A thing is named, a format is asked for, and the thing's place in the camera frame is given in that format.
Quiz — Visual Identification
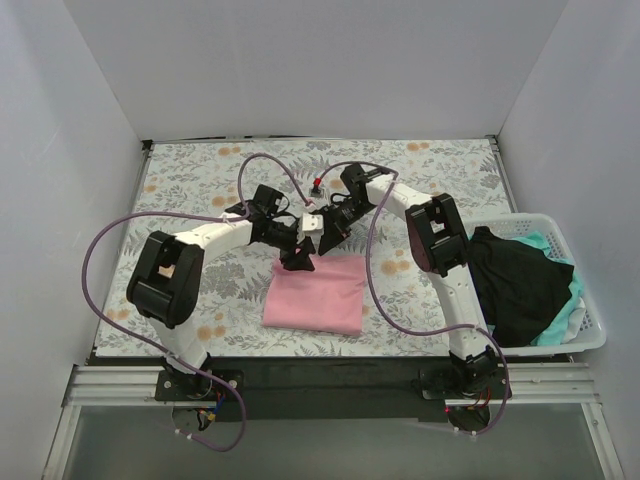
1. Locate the pink t shirt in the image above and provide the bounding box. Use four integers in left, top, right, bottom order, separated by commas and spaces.
262, 255, 366, 336

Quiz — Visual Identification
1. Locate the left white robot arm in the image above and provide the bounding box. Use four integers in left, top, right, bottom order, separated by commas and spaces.
126, 185, 316, 400

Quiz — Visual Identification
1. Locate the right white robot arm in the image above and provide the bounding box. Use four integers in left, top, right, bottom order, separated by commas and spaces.
311, 162, 500, 398

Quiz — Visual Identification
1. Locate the floral table cloth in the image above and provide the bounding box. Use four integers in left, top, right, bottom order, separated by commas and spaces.
94, 139, 510, 358

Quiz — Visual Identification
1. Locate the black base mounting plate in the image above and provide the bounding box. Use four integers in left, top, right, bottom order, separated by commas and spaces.
154, 357, 511, 423

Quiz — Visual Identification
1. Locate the black t shirt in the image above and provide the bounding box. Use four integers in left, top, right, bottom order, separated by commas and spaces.
468, 226, 575, 348

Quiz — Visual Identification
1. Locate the teal t shirt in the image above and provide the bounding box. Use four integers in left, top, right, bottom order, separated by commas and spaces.
515, 231, 584, 347

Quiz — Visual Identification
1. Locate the white t shirt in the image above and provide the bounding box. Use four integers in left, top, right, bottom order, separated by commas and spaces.
564, 298, 596, 346

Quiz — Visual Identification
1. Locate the white plastic laundry basket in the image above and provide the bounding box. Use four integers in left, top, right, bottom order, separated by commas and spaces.
464, 213, 606, 357

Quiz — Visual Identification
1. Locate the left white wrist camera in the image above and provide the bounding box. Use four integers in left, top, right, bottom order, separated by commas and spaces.
297, 212, 324, 241

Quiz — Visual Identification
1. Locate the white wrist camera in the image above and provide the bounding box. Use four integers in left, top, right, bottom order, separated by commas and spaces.
297, 212, 324, 241
309, 177, 325, 198

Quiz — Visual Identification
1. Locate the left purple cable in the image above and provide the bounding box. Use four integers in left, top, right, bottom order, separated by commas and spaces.
81, 152, 316, 452

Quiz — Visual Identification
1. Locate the purple cable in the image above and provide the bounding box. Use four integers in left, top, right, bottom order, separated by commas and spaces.
312, 161, 513, 435
81, 152, 316, 452

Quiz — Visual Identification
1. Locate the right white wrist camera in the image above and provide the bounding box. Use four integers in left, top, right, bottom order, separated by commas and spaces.
309, 177, 325, 198

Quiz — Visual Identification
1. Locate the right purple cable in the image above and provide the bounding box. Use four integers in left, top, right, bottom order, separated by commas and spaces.
312, 161, 513, 435

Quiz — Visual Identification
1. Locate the aluminium frame rail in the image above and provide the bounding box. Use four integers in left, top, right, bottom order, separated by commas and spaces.
63, 363, 601, 406

